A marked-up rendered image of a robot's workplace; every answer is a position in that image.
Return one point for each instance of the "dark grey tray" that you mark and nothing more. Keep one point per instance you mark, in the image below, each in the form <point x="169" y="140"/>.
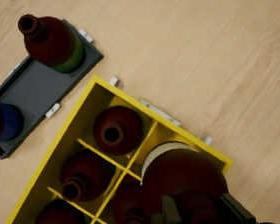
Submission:
<point x="32" y="86"/>

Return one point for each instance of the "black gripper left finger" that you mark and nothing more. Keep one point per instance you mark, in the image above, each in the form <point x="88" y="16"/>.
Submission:
<point x="170" y="214"/>

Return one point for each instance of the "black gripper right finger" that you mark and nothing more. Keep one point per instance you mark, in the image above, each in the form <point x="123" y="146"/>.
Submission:
<point x="234" y="213"/>

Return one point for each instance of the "yellow crate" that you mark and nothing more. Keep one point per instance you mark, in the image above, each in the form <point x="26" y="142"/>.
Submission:
<point x="77" y="134"/>

